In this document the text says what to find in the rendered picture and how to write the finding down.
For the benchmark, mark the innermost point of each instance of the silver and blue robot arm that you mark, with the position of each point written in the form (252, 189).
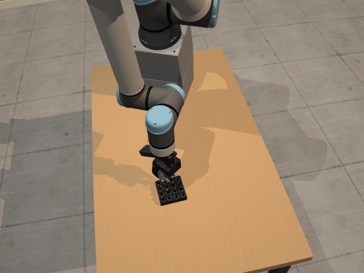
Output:
(159, 29)

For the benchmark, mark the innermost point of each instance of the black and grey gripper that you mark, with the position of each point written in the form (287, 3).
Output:
(165, 167)

